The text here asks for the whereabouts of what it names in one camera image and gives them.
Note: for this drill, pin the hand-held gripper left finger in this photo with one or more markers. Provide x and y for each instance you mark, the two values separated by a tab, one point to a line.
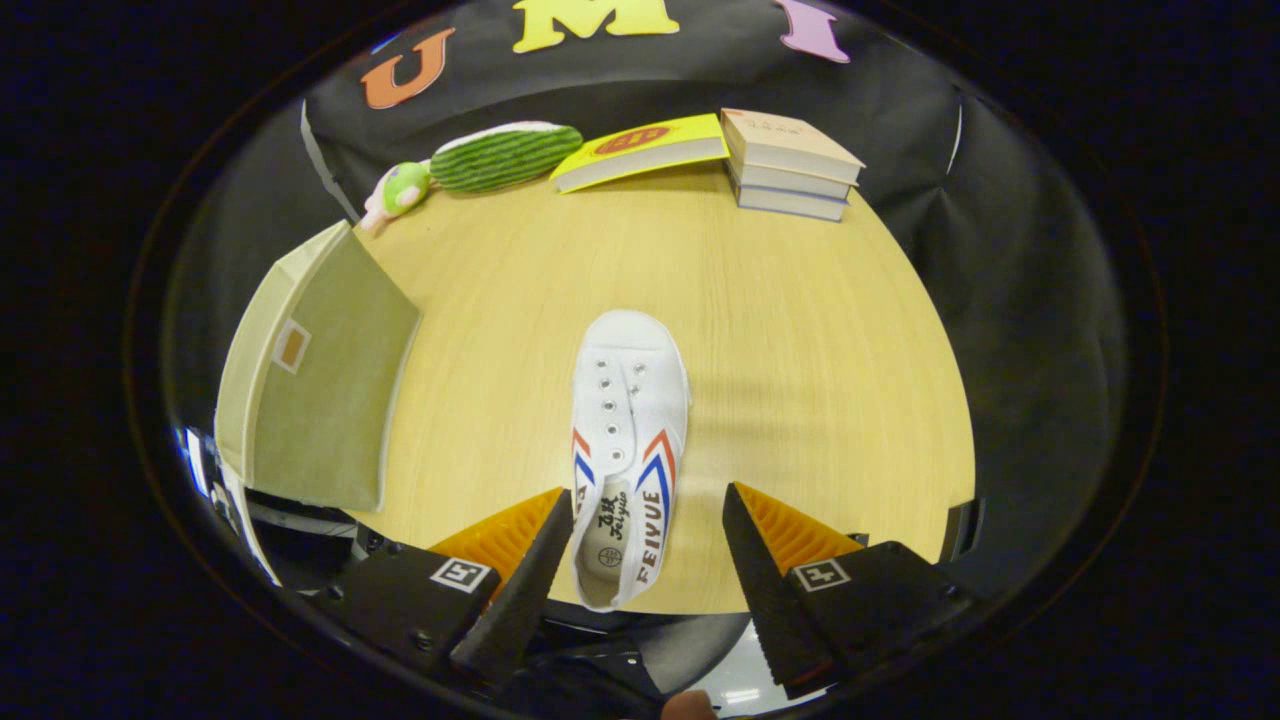
525	590

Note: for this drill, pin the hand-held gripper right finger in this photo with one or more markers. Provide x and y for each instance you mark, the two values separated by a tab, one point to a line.
770	590

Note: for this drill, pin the white canvas shoe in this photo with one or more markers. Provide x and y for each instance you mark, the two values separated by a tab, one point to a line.
630	400

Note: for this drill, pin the green fabric storage box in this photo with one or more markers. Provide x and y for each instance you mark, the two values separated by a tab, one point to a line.
330	420

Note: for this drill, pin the grey book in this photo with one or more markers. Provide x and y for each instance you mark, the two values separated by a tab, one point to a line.
795	205
800	183

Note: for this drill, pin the pink and green plush toy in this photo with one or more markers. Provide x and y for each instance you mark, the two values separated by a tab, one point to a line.
400	188

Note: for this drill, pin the watermelon slice plush toy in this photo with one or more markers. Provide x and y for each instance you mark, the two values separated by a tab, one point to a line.
505	158

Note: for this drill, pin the beige cover book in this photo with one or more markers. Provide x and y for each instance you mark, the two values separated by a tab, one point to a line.
780	130

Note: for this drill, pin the yellow book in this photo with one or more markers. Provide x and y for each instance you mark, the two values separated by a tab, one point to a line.
640	140

